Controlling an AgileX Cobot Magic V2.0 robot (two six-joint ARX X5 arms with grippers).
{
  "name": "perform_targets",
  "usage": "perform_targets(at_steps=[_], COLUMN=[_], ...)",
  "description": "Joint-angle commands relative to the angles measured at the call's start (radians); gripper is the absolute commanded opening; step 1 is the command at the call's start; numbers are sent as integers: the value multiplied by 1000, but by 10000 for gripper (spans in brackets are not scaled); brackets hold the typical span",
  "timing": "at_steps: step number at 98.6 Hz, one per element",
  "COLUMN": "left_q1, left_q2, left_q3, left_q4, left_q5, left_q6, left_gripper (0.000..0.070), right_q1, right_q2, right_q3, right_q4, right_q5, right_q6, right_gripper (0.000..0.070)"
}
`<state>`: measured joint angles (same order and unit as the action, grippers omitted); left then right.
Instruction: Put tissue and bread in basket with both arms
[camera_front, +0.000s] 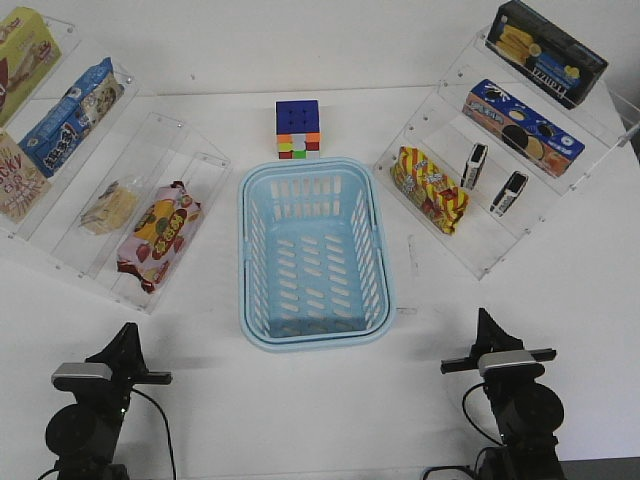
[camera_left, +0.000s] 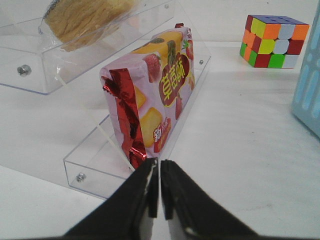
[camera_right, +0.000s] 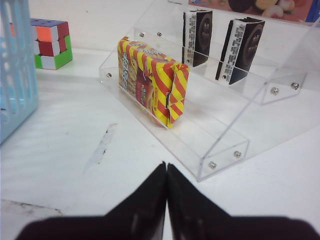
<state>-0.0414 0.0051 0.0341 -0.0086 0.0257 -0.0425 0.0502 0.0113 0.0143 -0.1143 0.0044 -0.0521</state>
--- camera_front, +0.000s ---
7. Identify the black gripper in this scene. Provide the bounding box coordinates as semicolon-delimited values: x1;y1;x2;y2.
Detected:
84;322;173;400
440;307;556;374

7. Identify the bread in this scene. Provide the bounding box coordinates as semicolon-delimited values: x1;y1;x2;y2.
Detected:
80;181;139;235

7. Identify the black white tissue pack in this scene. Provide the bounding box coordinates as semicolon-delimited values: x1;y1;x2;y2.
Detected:
460;143;488;190
490;171;529;217

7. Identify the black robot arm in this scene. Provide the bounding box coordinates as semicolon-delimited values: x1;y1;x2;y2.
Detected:
440;308;565;479
45;322;172;479

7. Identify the light blue plastic basket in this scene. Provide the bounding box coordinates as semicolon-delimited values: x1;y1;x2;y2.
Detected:
238;157;396;352

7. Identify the pink strawberry snack pack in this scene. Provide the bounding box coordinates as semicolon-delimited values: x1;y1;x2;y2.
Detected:
116;180;204;293

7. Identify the red yellow striped snack pack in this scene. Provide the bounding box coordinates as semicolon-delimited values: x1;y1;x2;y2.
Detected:
390;146;469;235

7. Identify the clear acrylic left shelf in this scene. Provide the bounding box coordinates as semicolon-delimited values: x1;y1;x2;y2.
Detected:
1;17;232;313

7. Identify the clear acrylic shelf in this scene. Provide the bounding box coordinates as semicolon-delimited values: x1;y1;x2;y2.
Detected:
374;29;639;279
1;17;232;313

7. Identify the beige Pocky box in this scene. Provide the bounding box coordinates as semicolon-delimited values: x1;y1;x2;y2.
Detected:
1;129;51;223

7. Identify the blue orange cookie box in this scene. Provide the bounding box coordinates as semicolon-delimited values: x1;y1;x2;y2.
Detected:
462;79;585;178

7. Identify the clear acrylic right shelf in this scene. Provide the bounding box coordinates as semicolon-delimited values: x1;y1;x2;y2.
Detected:
374;29;639;279

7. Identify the blue cookie bag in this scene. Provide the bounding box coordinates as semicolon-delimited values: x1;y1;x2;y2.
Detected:
18;57;124;178

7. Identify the black cracker box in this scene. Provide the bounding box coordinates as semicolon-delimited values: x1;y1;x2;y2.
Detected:
485;1;608;110

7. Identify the multicolour puzzle cube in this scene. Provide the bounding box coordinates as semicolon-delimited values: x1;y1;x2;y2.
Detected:
275;99;321;160

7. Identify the yellow green snack box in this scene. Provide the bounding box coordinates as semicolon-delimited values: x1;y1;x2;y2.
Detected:
1;7;62;127

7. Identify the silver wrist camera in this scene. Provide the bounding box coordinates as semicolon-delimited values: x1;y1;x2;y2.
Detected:
51;362;113;392
478;350;537;378

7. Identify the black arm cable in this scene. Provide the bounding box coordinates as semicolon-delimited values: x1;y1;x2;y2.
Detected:
130;388;179;480
422;382;501;480

